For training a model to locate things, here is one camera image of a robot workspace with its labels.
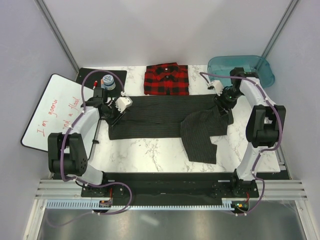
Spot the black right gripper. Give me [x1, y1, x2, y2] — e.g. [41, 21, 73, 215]
[211, 87, 243, 118]

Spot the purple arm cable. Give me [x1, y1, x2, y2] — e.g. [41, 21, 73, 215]
[59, 69, 133, 215]
[200, 71, 284, 217]

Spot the aluminium frame post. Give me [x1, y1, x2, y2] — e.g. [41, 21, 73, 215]
[261, 0, 300, 59]
[35, 0, 80, 73]

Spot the teal transparent plastic bin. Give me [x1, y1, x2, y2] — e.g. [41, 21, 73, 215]
[207, 55, 276, 89]

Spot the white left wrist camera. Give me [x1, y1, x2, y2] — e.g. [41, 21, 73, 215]
[115, 96, 133, 113]

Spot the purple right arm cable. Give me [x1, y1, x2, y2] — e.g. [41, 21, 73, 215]
[200, 71, 284, 217]

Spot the aluminium frame post right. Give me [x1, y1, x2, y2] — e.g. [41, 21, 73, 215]
[261, 0, 300, 59]

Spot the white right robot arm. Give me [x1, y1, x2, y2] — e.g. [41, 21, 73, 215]
[210, 67, 286, 197]

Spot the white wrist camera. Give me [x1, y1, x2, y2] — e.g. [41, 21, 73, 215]
[115, 96, 133, 113]
[207, 80, 224, 96]

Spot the aluminium frame post left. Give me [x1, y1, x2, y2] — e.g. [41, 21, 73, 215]
[35, 0, 80, 73]

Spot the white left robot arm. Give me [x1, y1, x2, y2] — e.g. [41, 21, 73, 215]
[47, 88, 133, 197]

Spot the white whiteboard with red writing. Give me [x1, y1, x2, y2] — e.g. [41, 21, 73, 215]
[21, 74, 99, 157]

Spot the red black plaid shirt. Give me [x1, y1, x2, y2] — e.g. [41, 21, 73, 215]
[143, 62, 189, 96]

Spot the small blue white jar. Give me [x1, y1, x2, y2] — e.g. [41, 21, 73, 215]
[101, 74, 116, 91]

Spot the blue pink eraser stick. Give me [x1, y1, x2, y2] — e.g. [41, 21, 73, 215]
[100, 79, 105, 89]

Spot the red whiteboard marker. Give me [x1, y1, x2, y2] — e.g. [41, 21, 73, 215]
[92, 80, 98, 90]

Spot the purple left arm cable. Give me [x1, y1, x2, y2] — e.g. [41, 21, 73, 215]
[59, 69, 133, 215]

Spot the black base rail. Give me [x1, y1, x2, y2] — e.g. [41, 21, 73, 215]
[81, 172, 259, 205]

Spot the dark grey pinstripe shirt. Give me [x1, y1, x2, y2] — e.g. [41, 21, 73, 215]
[108, 94, 234, 164]

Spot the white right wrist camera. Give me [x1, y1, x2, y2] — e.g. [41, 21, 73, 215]
[207, 80, 224, 96]

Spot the light blue cable duct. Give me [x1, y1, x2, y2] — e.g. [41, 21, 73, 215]
[46, 199, 250, 211]

